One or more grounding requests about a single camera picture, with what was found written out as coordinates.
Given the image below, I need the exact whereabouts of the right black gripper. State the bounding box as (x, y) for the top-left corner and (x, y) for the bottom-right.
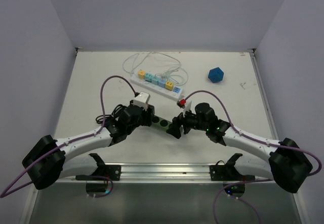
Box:
(167, 105), (209, 139)

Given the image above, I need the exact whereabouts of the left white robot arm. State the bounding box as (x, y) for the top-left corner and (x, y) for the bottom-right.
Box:
(22, 100), (155, 190)

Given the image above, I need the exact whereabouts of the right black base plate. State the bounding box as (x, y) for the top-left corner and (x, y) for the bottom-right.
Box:
(209, 153), (256, 181)

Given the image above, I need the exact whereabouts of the white power strip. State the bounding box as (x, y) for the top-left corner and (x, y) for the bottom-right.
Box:
(130, 75), (184, 101)

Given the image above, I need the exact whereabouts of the aluminium rail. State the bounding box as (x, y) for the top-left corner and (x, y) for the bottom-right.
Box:
(32, 162), (301, 184)
(248, 49), (278, 140)

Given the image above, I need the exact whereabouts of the teal plug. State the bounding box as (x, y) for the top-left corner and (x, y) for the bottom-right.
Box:
(144, 73), (153, 82)

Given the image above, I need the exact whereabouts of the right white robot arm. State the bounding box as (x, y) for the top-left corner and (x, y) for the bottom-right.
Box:
(167, 103), (313, 193)

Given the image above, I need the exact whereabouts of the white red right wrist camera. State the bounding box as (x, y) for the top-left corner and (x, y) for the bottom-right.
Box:
(177, 99), (192, 114)

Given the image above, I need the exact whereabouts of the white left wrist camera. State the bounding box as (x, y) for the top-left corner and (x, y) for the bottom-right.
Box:
(133, 92), (150, 111)

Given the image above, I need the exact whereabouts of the aluminium right side rail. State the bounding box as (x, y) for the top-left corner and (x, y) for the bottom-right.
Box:
(248, 49), (278, 140)

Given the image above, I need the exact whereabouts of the light blue plug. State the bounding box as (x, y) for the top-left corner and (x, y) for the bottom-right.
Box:
(151, 76), (159, 85)

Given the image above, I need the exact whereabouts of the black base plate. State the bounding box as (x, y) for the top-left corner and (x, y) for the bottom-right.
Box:
(75, 153), (121, 181)
(209, 153), (256, 181)

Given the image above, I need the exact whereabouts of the yellow plug right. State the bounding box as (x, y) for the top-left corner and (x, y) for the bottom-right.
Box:
(165, 81), (174, 91)

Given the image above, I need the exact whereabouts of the aluminium front rail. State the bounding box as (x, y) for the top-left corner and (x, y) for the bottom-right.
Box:
(32, 162), (301, 184)

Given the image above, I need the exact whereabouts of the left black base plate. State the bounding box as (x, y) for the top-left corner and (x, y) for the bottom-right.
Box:
(75, 153), (121, 181)

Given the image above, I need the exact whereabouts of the green power strip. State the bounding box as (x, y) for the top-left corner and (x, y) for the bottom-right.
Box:
(151, 116), (173, 131)

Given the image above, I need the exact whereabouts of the blue plug adapter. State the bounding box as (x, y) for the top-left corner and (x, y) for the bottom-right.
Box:
(208, 67), (224, 83)

